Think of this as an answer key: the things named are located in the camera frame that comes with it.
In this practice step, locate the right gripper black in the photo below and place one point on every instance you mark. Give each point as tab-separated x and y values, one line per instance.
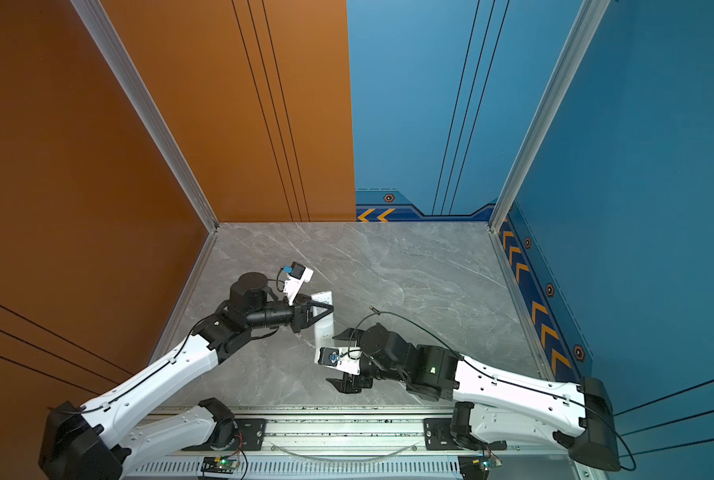
351	385

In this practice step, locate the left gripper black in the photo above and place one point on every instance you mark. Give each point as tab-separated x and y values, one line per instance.
301	315

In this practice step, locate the white remote control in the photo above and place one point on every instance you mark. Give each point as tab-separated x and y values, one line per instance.
324	328

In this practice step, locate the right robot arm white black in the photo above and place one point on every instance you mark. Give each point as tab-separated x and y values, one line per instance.
490	405

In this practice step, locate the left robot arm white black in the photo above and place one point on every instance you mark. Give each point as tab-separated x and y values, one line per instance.
105	439

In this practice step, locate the left circuit board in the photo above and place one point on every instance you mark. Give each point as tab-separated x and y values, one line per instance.
221	467

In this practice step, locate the circuit board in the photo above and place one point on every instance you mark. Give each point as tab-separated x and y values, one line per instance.
221	467
478	467

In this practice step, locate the right circuit board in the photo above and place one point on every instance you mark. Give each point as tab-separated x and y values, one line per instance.
478	467

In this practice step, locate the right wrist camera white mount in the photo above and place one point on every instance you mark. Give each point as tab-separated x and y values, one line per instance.
343	359

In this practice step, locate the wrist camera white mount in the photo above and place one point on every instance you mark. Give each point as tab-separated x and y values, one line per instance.
297	275
343	359

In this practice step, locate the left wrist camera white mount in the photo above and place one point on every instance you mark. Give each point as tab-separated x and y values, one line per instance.
297	275

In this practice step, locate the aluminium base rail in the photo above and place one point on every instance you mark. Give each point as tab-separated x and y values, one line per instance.
380	431

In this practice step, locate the white slotted cable duct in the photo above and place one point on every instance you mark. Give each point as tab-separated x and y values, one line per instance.
287	467

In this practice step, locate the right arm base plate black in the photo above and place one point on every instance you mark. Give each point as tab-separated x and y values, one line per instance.
445	434

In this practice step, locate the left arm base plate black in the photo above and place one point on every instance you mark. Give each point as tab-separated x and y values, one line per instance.
245	433

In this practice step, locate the left aluminium corner post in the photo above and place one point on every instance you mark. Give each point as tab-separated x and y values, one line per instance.
99	25

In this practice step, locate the aluminium corner post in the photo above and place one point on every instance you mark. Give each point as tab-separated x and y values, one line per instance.
583	30
99	25

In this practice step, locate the right aluminium corner post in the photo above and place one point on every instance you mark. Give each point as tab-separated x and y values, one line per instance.
583	30

